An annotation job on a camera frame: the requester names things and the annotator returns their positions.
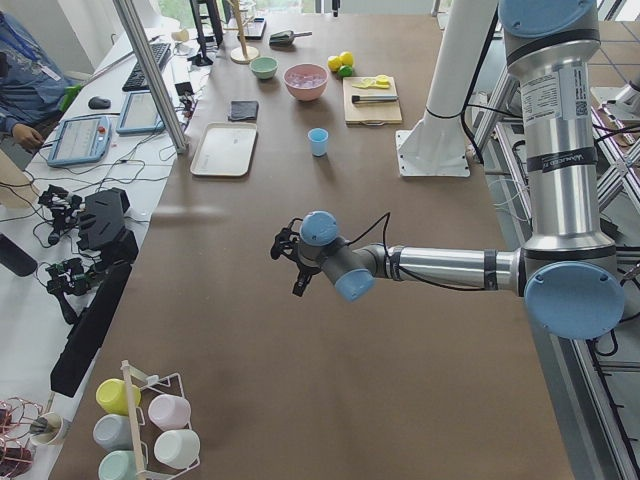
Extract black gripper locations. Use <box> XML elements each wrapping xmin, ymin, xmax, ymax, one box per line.
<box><xmin>270</xmin><ymin>217</ymin><xmax>320</xmax><ymax>296</ymax></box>

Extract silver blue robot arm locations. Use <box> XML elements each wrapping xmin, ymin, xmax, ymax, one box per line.
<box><xmin>271</xmin><ymin>1</ymin><xmax>625</xmax><ymax>340</ymax></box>

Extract light blue cup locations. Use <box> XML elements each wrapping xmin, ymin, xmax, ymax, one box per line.
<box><xmin>307</xmin><ymin>128</ymin><xmax>329</xmax><ymax>157</ymax></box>

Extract pile of ice cubes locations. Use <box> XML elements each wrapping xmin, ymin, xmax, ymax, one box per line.
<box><xmin>286</xmin><ymin>72</ymin><xmax>325</xmax><ymax>89</ymax></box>

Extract white cup rack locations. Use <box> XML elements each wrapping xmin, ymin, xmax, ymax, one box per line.
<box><xmin>121</xmin><ymin>360</ymin><xmax>201</xmax><ymax>479</ymax></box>

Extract pink cup on rack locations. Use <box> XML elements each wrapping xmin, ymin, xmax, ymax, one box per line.
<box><xmin>148</xmin><ymin>394</ymin><xmax>191</xmax><ymax>431</ymax></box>

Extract yellow cup on rack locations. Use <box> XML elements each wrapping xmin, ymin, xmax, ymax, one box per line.
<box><xmin>95</xmin><ymin>378</ymin><xmax>129</xmax><ymax>416</ymax></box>

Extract white cup on rack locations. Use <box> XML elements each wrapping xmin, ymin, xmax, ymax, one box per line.
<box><xmin>154</xmin><ymin>429</ymin><xmax>201</xmax><ymax>469</ymax></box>

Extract grey cup on rack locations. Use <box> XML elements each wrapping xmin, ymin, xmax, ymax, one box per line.
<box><xmin>93</xmin><ymin>414</ymin><xmax>133</xmax><ymax>452</ymax></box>

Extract mint cup on rack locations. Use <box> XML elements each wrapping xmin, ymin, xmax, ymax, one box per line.
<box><xmin>98</xmin><ymin>450</ymin><xmax>138</xmax><ymax>480</ymax></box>

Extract paper cup with tools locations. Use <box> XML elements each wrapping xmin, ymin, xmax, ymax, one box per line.
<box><xmin>28</xmin><ymin>412</ymin><xmax>68</xmax><ymax>446</ymax></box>

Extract cream rabbit tray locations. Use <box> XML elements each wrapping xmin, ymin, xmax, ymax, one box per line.
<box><xmin>190</xmin><ymin>122</ymin><xmax>257</xmax><ymax>177</ymax></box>

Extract grey folded cloth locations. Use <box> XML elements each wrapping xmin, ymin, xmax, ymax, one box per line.
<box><xmin>228</xmin><ymin>100</ymin><xmax>259</xmax><ymax>122</ymax></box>

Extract pink bowl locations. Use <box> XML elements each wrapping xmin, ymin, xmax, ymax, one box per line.
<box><xmin>283</xmin><ymin>63</ymin><xmax>328</xmax><ymax>101</ymax></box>

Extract wooden cutting board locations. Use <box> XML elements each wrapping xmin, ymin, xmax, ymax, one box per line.
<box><xmin>342</xmin><ymin>75</ymin><xmax>403</xmax><ymax>126</ymax></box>

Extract green bowl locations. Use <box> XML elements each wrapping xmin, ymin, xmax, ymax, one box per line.
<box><xmin>249</xmin><ymin>56</ymin><xmax>279</xmax><ymax>80</ymax></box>

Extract lemon half lower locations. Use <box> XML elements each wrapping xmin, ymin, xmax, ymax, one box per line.
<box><xmin>352</xmin><ymin>78</ymin><xmax>376</xmax><ymax>89</ymax></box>

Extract lemon half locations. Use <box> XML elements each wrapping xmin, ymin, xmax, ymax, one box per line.
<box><xmin>352</xmin><ymin>78</ymin><xmax>376</xmax><ymax>89</ymax></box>
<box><xmin>375</xmin><ymin>75</ymin><xmax>390</xmax><ymax>87</ymax></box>

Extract green lime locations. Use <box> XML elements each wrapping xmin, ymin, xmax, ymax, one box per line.
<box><xmin>337</xmin><ymin>65</ymin><xmax>354</xmax><ymax>78</ymax></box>

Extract whole yellow lemon upper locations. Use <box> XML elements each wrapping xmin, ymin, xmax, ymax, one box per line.
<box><xmin>327</xmin><ymin>56</ymin><xmax>342</xmax><ymax>72</ymax></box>

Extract whole yellow lemon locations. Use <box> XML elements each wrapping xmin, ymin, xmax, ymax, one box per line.
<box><xmin>327</xmin><ymin>56</ymin><xmax>342</xmax><ymax>72</ymax></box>
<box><xmin>339</xmin><ymin>51</ymin><xmax>355</xmax><ymax>67</ymax></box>

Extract lemon half upper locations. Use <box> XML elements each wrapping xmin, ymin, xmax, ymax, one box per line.
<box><xmin>375</xmin><ymin>75</ymin><xmax>390</xmax><ymax>87</ymax></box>

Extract wooden stand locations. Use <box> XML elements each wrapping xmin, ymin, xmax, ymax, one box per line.
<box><xmin>227</xmin><ymin>0</ymin><xmax>260</xmax><ymax>65</ymax></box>

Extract blue teach pendant far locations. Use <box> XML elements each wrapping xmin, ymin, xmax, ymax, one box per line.
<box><xmin>116</xmin><ymin>91</ymin><xmax>165</xmax><ymax>136</ymax></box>

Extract blue teach pendant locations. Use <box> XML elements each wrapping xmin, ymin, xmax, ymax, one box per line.
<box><xmin>47</xmin><ymin>115</ymin><xmax>111</xmax><ymax>167</ymax></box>
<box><xmin>116</xmin><ymin>91</ymin><xmax>165</xmax><ymax>136</ymax></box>

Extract whole yellow lemon lower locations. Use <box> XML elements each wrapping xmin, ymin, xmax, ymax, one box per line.
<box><xmin>339</xmin><ymin>51</ymin><xmax>355</xmax><ymax>67</ymax></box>

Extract black gripper parts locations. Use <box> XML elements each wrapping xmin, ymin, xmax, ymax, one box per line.
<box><xmin>38</xmin><ymin>185</ymin><xmax>139</xmax><ymax>398</ymax></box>

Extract black scoop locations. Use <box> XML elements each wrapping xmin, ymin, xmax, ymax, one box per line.
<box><xmin>269</xmin><ymin>30</ymin><xmax>313</xmax><ymax>47</ymax></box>

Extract black keyboard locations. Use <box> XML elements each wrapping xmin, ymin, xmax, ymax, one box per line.
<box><xmin>121</xmin><ymin>42</ymin><xmax>173</xmax><ymax>93</ymax></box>

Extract blue teach pendant near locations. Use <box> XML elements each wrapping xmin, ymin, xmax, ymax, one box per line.
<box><xmin>47</xmin><ymin>115</ymin><xmax>111</xmax><ymax>167</ymax></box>

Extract black computer mouse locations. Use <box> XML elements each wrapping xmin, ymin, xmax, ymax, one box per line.
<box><xmin>88</xmin><ymin>96</ymin><xmax>111</xmax><ymax>110</ymax></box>

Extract person in blue shirt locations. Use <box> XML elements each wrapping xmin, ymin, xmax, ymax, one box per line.
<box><xmin>1</xmin><ymin>12</ymin><xmax>75</xmax><ymax>152</ymax></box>

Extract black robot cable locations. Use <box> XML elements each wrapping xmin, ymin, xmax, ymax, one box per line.
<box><xmin>345</xmin><ymin>211</ymin><xmax>489</xmax><ymax>291</ymax></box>

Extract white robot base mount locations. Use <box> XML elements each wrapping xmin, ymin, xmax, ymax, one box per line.
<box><xmin>396</xmin><ymin>0</ymin><xmax>498</xmax><ymax>178</ymax></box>

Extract aluminium frame post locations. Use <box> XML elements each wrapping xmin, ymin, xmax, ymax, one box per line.
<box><xmin>113</xmin><ymin>0</ymin><xmax>188</xmax><ymax>154</ymax></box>

